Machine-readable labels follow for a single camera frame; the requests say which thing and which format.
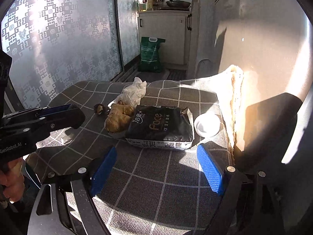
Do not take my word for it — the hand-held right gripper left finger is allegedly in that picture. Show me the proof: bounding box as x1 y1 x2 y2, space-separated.
26 146 118 235

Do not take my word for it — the dark striped floor mat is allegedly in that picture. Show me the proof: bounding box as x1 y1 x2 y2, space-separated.
167 69 188 81

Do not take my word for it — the black frying pan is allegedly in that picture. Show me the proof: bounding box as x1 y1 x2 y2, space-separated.
162 0 191 8

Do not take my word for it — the white plastic bag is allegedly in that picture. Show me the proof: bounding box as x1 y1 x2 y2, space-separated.
115 77 147 108

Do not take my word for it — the tall white cabinet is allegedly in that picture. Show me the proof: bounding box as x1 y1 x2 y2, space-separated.
187 0 221 79

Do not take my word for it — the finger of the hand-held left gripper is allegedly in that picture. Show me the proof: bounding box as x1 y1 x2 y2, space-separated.
14 108 85 143
3 104 79 126

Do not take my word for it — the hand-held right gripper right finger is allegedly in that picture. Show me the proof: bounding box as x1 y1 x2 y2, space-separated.
197 143 291 235

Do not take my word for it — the ginger root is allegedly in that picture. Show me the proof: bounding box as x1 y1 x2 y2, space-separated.
105 102 135 135

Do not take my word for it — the person's left hand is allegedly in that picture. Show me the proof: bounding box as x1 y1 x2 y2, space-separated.
0 157 25 204

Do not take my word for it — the green rice bag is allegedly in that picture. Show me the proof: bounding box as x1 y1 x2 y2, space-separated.
139 36 165 73

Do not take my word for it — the black tissue packet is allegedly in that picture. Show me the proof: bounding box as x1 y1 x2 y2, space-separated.
125 105 195 150

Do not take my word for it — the low white cabinet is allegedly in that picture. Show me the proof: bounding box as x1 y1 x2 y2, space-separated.
137 9 192 65

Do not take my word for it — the grey checked tablecloth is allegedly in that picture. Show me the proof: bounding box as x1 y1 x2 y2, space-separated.
26 64 245 235

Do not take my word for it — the patterned frosted glass door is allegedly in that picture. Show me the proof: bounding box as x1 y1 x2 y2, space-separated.
1 0 123 109
117 0 144 67

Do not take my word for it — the white cup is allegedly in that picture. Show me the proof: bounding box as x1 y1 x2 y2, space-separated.
194 113 221 138

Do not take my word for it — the white refrigerator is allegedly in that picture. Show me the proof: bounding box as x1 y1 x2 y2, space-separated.
214 0 312 167

